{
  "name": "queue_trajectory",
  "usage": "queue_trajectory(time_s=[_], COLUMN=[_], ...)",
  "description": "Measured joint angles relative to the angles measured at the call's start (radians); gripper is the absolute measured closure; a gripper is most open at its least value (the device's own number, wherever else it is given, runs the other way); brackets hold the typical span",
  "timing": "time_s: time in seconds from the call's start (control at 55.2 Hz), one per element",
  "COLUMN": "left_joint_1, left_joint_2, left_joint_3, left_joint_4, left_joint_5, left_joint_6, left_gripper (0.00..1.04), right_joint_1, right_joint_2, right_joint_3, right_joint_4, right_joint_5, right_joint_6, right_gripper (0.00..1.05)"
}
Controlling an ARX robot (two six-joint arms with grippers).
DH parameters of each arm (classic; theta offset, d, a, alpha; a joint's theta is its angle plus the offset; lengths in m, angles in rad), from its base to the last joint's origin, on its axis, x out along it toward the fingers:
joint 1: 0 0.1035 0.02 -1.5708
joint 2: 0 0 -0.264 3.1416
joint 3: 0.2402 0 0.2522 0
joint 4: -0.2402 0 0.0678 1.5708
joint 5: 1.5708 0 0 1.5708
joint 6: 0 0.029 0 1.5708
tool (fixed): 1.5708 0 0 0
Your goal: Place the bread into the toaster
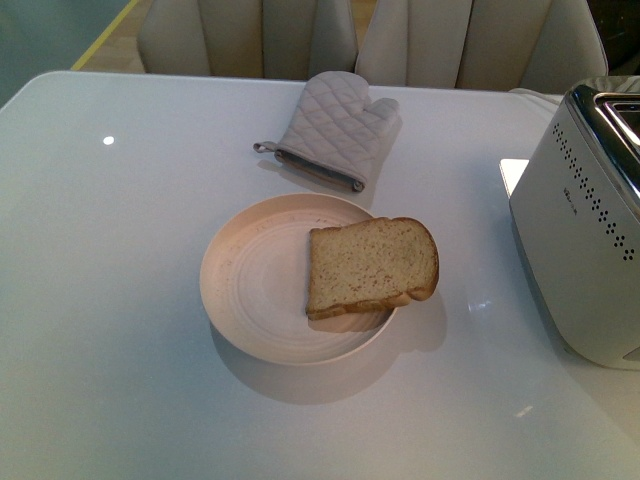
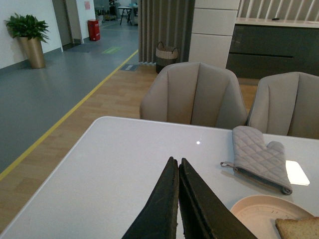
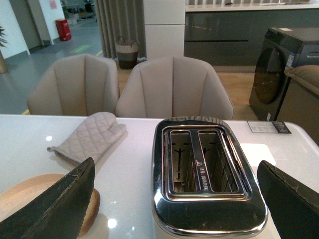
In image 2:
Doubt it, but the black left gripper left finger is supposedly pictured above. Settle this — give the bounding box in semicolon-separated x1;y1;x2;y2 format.
123;157;179;239

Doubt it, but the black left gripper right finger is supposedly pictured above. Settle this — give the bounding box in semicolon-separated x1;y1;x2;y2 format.
179;158;256;239

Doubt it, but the slice of toast bread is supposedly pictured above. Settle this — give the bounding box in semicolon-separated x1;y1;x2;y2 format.
275;217;319;239

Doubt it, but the beige round plate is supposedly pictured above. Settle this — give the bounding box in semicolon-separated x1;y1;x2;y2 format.
230;195;313;239

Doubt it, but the grey quilted oven mitt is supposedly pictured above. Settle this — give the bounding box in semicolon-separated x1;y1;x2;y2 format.
220;126;293;195

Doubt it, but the beige left chair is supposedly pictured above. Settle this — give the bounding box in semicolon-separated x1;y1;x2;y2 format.
140;62;247;129

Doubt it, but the beige chair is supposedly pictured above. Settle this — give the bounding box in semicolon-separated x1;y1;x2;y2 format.
247;72;319;139
140;62;247;129

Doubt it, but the beige right chair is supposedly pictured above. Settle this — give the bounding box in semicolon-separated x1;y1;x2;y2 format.
247;72;319;139

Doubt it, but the grey cabinet counter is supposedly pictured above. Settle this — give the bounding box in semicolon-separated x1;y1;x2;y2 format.
226;24;319;79

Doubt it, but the grey pleated curtain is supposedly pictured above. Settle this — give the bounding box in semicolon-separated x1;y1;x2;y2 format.
138;0;195;63

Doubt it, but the red bin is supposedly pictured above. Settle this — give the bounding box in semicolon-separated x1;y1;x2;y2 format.
88;19;100;41

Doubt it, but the gold plant pot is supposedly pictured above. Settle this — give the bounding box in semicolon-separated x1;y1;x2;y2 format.
19;37;45;69

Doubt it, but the distant black leg table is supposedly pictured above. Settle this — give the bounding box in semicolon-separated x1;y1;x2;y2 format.
118;6;133;25

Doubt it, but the green potted plant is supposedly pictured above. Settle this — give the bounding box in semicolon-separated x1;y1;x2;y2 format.
4;13;49;43

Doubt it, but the woven basket with handles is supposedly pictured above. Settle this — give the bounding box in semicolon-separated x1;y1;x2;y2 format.
156;41;179;73

